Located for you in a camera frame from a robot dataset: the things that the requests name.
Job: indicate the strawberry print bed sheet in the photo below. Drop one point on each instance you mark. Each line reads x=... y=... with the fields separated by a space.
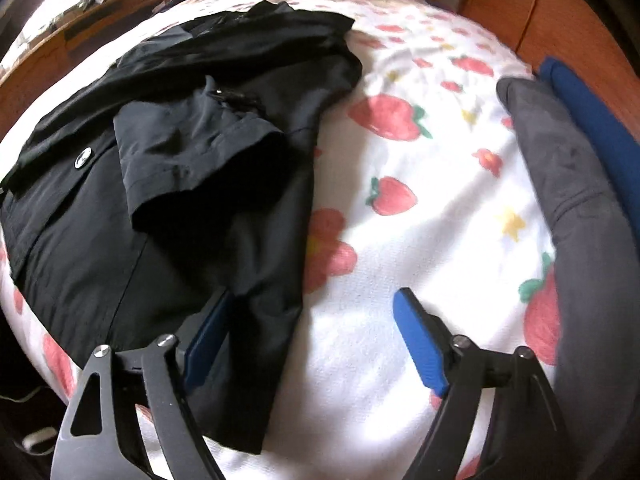
x=425 y=260

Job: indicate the wooden desk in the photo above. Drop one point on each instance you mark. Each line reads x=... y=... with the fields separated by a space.
x=45 y=55

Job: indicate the wooden louvred wardrobe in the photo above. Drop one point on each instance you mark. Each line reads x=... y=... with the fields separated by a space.
x=550 y=10

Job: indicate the black button coat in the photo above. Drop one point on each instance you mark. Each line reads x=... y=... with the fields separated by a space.
x=175 y=210

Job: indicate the folded grey garment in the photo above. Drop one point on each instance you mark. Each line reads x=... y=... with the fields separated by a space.
x=575 y=185

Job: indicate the folded blue garment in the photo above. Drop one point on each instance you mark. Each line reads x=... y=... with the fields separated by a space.
x=600 y=110

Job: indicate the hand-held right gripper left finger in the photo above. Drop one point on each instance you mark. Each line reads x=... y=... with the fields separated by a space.
x=210 y=330

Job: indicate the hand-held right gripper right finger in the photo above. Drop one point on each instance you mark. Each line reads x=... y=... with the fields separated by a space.
x=420 y=335

